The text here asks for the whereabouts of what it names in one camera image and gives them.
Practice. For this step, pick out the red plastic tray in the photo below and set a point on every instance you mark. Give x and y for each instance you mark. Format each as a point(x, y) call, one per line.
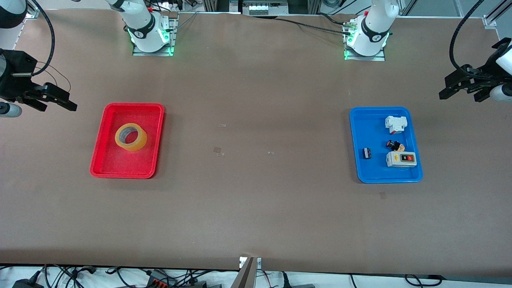
point(120, 166)

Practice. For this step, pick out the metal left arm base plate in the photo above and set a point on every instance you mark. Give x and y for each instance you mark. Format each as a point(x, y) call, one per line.
point(378, 58)

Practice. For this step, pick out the yellow clear tape roll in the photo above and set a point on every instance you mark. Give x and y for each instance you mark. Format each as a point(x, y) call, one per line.
point(136, 146)

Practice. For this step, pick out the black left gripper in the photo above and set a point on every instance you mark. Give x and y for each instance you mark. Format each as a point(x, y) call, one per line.
point(488, 70)

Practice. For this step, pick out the grey switch box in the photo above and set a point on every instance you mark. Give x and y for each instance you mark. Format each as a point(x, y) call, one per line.
point(400, 160)

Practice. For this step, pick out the black push button switch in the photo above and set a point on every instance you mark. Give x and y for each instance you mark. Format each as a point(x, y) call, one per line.
point(394, 145)

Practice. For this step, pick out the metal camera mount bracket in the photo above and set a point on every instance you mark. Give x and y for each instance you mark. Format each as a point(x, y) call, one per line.
point(248, 276)

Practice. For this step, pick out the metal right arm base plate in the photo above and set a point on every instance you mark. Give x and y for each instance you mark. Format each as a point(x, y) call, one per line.
point(138, 53)

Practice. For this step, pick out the orange black connector box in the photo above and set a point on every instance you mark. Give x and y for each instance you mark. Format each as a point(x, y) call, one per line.
point(160, 279)

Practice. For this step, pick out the white circuit breaker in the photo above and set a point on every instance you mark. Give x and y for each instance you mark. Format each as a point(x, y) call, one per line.
point(396, 124)

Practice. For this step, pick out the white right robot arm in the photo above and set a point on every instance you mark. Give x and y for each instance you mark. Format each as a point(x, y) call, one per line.
point(140, 20)

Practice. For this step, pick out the white power strip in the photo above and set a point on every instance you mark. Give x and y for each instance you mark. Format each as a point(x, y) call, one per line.
point(166, 6)

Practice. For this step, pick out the small black terminal block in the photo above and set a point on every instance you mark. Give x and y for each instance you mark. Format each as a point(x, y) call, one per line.
point(366, 153)

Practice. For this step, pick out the black power adapter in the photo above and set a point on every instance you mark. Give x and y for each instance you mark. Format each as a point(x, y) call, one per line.
point(28, 284)

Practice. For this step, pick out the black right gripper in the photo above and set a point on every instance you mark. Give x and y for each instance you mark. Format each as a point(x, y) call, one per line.
point(15, 78)

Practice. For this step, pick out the blue plastic tray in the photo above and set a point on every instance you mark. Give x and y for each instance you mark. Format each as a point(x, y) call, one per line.
point(374, 170)

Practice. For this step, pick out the metal table corner bracket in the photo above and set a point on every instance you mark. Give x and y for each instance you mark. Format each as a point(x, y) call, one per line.
point(490, 22)
point(34, 13)

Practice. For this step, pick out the aluminium frame structure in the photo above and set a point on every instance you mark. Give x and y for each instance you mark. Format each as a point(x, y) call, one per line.
point(260, 8)

